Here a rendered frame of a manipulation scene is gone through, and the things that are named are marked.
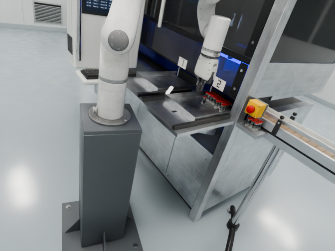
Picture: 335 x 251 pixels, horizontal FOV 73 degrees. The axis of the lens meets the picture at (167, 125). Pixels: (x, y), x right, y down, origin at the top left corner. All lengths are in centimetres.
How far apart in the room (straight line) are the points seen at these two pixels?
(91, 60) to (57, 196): 102
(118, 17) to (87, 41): 89
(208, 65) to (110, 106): 46
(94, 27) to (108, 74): 82
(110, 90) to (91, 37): 82
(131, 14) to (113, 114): 41
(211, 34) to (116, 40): 40
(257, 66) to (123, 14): 66
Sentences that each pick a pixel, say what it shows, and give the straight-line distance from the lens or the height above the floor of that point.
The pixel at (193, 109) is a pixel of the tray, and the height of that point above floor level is 88.
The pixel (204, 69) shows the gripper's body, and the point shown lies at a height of 114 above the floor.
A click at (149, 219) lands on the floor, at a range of 175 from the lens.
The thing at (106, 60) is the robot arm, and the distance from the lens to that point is 97.
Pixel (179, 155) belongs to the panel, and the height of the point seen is 39.
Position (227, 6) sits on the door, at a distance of 135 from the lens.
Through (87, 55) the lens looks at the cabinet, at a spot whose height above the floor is 90.
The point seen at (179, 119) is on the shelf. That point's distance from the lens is 112.
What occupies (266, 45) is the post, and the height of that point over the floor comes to 129.
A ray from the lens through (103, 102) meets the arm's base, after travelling 100.
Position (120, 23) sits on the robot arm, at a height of 128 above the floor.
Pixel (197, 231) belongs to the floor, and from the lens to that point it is 179.
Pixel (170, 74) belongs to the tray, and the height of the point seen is 89.
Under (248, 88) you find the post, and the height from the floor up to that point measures 108.
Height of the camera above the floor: 141
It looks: 31 degrees down
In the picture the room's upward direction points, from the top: 14 degrees clockwise
